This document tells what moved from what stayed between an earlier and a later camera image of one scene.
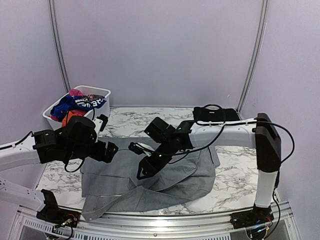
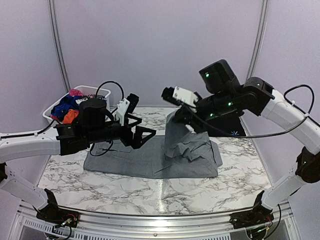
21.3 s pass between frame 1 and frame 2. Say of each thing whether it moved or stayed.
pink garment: stayed
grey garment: moved
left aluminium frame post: stayed
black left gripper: moved
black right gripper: moved
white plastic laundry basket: stayed
